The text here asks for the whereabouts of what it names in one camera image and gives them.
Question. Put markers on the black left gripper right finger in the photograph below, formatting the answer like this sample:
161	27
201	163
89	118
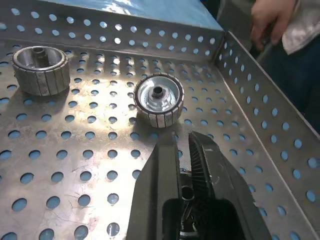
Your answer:
225	185

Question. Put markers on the bystander's bare hand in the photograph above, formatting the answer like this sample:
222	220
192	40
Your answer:
268	18

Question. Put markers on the segmented metal roller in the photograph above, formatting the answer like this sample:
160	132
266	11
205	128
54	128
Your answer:
41	71
188	193
160	98

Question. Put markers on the perforated steel tray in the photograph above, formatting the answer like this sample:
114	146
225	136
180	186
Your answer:
105	140

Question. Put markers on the bystander's white sleeve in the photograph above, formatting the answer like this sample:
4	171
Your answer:
303	25

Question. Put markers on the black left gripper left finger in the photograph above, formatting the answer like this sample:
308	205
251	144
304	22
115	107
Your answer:
155	180

